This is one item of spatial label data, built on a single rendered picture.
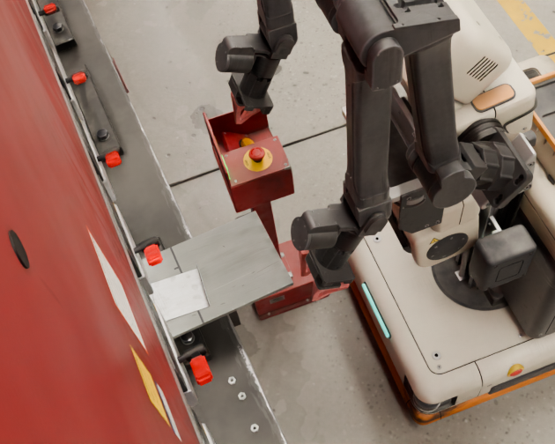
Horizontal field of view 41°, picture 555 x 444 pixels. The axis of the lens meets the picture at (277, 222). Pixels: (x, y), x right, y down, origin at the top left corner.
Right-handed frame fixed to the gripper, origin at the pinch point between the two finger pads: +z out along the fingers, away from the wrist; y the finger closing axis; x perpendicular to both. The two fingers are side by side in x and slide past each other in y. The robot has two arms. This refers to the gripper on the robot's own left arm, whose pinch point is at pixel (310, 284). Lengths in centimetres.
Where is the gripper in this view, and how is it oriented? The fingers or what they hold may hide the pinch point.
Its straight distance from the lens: 139.5
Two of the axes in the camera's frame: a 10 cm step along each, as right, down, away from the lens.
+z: -3.4, 6.1, 7.1
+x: 8.8, -0.6, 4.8
